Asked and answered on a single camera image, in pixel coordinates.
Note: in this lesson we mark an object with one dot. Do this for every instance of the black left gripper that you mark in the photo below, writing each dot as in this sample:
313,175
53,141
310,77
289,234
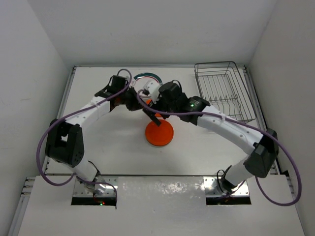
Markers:
136,104

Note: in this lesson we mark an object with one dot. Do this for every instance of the orange plastic plate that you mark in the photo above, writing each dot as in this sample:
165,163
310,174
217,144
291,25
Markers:
154,106
159,135

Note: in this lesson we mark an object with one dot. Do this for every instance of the metal base plate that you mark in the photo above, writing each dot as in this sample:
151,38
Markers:
104,189
212,189

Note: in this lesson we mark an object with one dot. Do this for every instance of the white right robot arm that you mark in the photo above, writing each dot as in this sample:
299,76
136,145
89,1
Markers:
201,113

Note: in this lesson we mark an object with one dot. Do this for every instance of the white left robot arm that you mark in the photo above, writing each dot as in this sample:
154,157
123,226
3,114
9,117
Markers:
65,136

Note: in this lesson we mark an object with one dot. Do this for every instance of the plain white plate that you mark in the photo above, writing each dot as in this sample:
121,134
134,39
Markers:
141,79

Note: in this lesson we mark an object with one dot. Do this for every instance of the white front cover panel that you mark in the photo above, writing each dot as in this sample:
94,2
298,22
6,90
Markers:
154,206

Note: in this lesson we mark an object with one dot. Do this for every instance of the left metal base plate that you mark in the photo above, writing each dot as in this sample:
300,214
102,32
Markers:
104,189

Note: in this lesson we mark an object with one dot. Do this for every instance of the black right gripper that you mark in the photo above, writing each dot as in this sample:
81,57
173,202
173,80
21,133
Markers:
157,103

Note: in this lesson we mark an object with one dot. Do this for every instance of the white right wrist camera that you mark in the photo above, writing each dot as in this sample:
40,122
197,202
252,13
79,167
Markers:
152,89

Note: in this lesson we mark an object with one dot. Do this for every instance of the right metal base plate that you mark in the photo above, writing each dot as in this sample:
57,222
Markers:
212,189

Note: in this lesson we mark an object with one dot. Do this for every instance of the grey wire dish rack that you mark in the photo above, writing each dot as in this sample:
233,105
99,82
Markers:
224,86

